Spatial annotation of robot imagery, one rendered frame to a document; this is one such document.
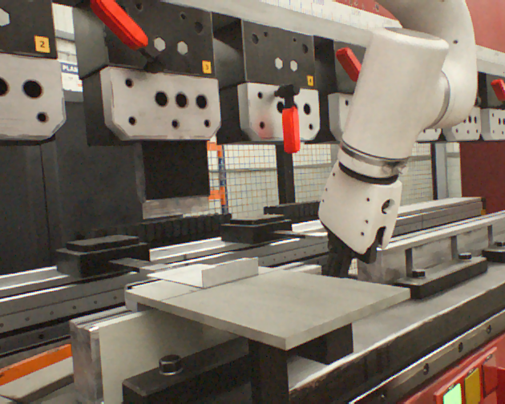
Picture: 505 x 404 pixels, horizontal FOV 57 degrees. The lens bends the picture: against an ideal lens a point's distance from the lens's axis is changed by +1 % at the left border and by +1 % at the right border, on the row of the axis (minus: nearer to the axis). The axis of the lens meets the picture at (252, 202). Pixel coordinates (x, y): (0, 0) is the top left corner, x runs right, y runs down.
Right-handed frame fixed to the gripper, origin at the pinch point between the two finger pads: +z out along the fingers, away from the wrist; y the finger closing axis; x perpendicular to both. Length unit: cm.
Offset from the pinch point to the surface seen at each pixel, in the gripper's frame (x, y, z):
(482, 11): -69, 42, -31
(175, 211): 20.6, 11.3, -5.3
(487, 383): -17.9, -17.4, 12.4
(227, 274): 18.4, -0.5, -3.3
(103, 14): 29.3, 13.6, -28.6
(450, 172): -597, 367, 227
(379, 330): -7.9, -4.7, 10.8
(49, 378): 20, 174, 210
